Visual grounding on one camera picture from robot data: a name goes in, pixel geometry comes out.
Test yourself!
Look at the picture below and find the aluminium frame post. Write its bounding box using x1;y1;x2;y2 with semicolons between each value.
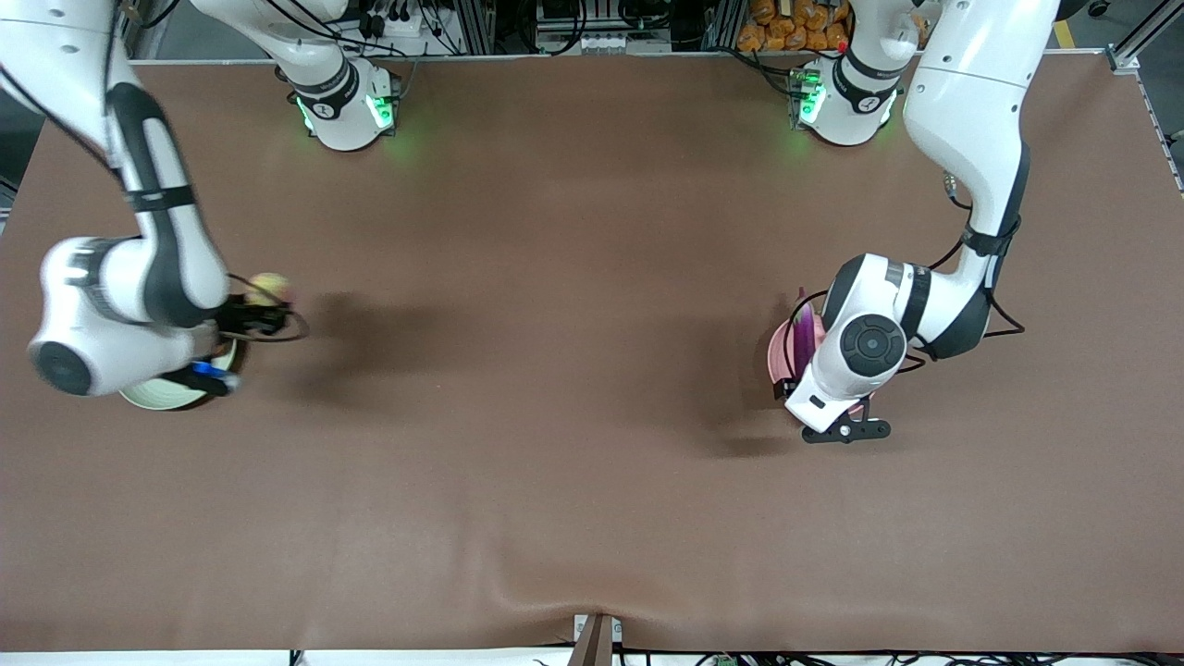
1106;0;1184;73

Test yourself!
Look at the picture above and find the brown table cloth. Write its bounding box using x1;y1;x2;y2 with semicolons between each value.
0;51;1184;654

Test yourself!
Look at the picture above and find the purple eggplant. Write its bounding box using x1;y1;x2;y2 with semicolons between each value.
788;287;820;373

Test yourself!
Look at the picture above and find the pink round plate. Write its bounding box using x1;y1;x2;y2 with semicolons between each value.
766;313;877;419

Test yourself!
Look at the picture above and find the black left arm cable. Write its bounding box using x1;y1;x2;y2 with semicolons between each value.
911;171;1027;364

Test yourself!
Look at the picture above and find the pile of orange packaged goods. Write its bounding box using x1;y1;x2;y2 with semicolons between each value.
736;0;931;53

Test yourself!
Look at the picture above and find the pale green round plate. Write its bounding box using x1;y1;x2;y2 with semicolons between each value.
117;338;248;412

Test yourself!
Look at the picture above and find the metal table edge bracket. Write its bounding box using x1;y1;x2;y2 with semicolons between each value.
570;613;624;666

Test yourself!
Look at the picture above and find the yellow-green pink peach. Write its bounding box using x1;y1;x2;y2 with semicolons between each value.
244;272;291;308

